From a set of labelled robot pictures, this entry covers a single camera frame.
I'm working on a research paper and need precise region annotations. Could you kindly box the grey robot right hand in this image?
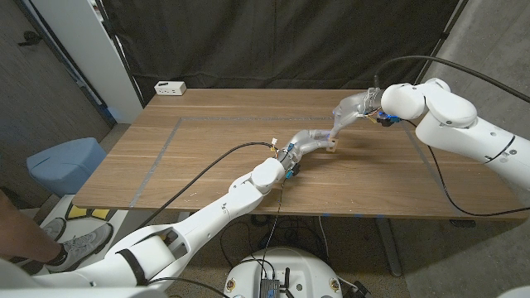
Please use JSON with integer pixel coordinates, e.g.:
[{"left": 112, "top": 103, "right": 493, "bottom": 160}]
[{"left": 328, "top": 87, "right": 385, "bottom": 140}]

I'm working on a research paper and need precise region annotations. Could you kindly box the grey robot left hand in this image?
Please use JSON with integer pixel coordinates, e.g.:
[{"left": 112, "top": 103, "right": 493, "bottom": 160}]
[{"left": 275, "top": 128, "right": 339, "bottom": 171}]

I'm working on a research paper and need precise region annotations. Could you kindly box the black backdrop curtain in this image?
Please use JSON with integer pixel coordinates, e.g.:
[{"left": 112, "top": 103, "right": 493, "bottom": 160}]
[{"left": 101, "top": 0, "right": 469, "bottom": 103}]

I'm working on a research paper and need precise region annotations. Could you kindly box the large wooden board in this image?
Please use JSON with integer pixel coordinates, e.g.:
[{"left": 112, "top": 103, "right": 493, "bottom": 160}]
[{"left": 128, "top": 116, "right": 463, "bottom": 219}]

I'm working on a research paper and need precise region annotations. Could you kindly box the black backdrop stand pole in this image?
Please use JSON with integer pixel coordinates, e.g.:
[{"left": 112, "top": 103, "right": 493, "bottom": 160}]
[
  {"left": 412, "top": 0, "right": 471, "bottom": 90},
  {"left": 94, "top": 0, "right": 146, "bottom": 109}
]

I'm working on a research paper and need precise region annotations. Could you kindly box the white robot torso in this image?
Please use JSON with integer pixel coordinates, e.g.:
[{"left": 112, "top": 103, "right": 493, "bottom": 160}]
[{"left": 223, "top": 247, "right": 344, "bottom": 298}]

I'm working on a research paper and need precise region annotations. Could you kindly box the grey table leg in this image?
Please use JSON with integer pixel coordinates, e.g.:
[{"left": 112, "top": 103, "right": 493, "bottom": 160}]
[{"left": 374, "top": 218, "right": 403, "bottom": 277}]

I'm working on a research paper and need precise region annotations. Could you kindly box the white power strip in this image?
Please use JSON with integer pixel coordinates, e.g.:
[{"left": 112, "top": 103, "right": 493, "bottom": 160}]
[{"left": 153, "top": 80, "right": 187, "bottom": 97}]

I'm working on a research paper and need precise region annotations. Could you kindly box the grey box on torso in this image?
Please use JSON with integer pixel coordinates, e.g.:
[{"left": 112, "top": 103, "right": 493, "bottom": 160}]
[{"left": 259, "top": 277, "right": 282, "bottom": 298}]

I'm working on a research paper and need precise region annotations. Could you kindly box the person's leg and shoe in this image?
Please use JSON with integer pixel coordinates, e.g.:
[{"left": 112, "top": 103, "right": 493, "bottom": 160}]
[{"left": 12, "top": 194, "right": 155, "bottom": 277}]

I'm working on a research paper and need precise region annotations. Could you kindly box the light blue stool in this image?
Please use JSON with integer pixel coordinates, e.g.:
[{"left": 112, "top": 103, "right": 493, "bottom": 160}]
[{"left": 26, "top": 137, "right": 108, "bottom": 198}]

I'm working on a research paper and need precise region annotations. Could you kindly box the grey sneaker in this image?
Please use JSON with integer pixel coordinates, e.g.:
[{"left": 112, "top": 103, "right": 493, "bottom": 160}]
[
  {"left": 35, "top": 217, "right": 68, "bottom": 245},
  {"left": 44, "top": 222, "right": 114, "bottom": 274}
]

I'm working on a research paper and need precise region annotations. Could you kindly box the bare person leg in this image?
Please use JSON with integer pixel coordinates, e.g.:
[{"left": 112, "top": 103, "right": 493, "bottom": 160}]
[{"left": 0, "top": 190, "right": 67, "bottom": 267}]

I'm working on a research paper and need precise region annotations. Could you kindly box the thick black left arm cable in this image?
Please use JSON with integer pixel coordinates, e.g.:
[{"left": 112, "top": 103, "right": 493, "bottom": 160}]
[{"left": 134, "top": 142, "right": 277, "bottom": 233}]

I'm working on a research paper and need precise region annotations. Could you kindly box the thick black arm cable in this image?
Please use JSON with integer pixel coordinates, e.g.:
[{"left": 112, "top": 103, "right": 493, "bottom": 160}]
[
  {"left": 134, "top": 142, "right": 277, "bottom": 233},
  {"left": 373, "top": 55, "right": 530, "bottom": 104}
]

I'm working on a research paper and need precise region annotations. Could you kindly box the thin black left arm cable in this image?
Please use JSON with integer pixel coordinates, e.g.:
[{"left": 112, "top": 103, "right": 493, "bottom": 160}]
[{"left": 254, "top": 177, "right": 287, "bottom": 298}]

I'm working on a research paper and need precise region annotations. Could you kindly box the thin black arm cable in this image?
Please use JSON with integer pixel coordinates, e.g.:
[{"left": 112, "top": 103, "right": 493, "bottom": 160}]
[
  {"left": 401, "top": 118, "right": 530, "bottom": 218},
  {"left": 254, "top": 177, "right": 287, "bottom": 298}
]

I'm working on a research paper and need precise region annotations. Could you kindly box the white floor cable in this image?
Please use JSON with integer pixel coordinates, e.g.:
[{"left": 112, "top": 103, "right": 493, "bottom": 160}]
[{"left": 317, "top": 215, "right": 330, "bottom": 262}]

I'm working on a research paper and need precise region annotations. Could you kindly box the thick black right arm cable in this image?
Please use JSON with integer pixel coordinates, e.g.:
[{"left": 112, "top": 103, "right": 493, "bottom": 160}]
[{"left": 373, "top": 55, "right": 530, "bottom": 104}]

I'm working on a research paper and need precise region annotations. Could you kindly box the black floor cable bundle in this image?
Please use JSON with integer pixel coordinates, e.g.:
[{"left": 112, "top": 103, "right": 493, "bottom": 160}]
[{"left": 219, "top": 214, "right": 330, "bottom": 270}]

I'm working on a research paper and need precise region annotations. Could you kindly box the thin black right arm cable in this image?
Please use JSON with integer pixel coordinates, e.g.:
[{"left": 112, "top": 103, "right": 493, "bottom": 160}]
[{"left": 401, "top": 118, "right": 530, "bottom": 218}]

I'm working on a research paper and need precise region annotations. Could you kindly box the black door handle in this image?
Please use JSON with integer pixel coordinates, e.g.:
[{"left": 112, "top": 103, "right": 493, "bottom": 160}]
[{"left": 17, "top": 31, "right": 42, "bottom": 47}]

